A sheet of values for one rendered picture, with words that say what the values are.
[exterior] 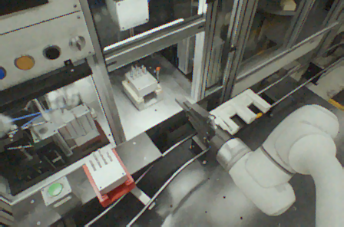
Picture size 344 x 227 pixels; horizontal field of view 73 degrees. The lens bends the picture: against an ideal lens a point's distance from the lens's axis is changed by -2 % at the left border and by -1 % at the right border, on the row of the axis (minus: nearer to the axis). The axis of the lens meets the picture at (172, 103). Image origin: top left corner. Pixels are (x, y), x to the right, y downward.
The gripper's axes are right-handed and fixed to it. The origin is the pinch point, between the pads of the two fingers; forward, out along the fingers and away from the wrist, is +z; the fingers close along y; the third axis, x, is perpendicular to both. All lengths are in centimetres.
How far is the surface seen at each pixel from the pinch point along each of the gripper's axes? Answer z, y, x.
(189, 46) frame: 30.1, -5.5, -25.5
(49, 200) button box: 0, -12, 50
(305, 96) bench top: -7, -47, -90
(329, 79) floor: 13, -115, -211
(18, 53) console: 12.0, 29.5, 36.3
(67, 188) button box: 1.1, -12.2, 44.1
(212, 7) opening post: 14.4, 21.5, -21.3
